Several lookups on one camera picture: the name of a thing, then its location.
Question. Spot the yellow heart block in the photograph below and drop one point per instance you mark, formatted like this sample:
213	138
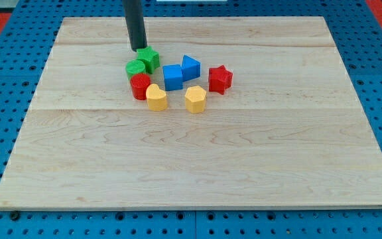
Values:
156	98

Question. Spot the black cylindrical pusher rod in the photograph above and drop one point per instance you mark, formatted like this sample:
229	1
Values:
134	18

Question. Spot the blue triangle block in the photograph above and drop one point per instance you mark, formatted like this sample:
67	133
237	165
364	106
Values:
191	68

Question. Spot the red cylinder block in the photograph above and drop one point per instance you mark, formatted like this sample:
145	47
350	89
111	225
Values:
139	84

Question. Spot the yellow hexagon block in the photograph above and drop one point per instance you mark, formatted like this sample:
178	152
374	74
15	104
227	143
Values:
195	99

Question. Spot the green cylinder block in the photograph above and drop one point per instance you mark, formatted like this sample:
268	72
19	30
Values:
134	67

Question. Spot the green star block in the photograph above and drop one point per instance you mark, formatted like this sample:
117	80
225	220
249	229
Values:
149	57

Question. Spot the red star block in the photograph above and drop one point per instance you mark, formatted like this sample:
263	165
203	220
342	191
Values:
219	79

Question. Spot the blue cube block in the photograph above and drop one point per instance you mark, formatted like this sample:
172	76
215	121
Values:
172	77

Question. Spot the light wooden board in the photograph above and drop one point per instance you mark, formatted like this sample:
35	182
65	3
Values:
290	133

